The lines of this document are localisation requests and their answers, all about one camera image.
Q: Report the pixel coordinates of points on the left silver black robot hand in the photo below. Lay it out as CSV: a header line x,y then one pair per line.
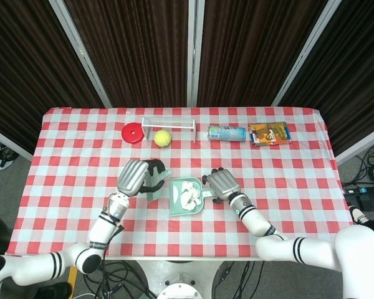
x,y
132,177

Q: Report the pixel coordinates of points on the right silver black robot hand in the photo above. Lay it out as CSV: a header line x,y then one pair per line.
x,y
224,185

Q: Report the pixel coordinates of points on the green hand broom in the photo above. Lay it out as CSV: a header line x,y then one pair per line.
x,y
152,194

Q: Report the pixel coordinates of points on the green plastic dustpan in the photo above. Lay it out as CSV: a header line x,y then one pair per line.
x,y
176,202

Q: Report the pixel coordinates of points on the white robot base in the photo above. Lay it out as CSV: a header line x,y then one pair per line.
x,y
179,291

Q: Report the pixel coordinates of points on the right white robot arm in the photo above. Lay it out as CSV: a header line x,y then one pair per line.
x,y
314,249

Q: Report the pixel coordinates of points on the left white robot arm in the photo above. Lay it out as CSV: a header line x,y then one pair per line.
x,y
101,232

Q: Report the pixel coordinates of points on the red plastic disc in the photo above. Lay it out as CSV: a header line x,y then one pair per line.
x,y
131,133

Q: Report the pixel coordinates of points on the yellow tennis ball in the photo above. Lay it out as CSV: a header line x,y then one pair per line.
x,y
162,138

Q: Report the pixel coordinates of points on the blue green drink can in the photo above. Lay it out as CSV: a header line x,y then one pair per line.
x,y
227,133

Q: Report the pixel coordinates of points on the white mesh mini goal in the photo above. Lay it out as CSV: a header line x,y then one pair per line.
x,y
146,124

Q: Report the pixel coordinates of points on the red white checkered tablecloth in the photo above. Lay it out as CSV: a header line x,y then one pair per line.
x,y
283,174

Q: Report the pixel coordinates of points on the orange snack package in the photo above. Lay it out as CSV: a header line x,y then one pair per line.
x,y
269,134

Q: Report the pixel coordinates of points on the dark corrugated partition panel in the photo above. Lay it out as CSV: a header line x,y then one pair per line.
x,y
25,68
255,53
134,53
355,78

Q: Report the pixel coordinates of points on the white black shoe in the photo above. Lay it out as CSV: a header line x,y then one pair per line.
x,y
358,215

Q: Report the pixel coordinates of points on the black power strip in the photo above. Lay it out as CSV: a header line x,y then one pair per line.
x,y
364,190

